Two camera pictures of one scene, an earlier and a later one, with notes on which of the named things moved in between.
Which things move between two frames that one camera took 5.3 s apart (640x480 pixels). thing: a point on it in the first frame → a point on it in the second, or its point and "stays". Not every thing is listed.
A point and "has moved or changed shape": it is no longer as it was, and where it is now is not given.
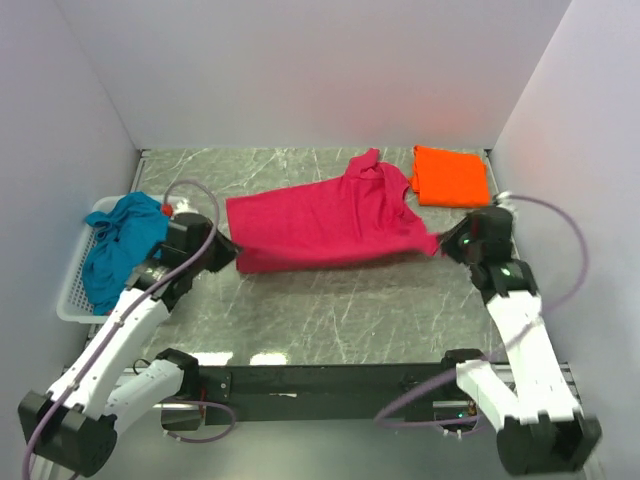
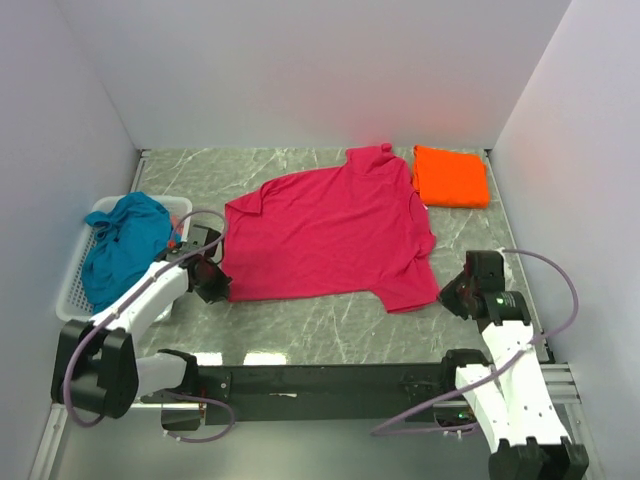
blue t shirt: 128,231 stays
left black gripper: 227,252 → 220,290
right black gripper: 449,239 → 447,297
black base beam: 294,393 stays
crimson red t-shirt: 359,214 has moved or changed shape
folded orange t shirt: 449,178 stays
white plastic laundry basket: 74,304 stays
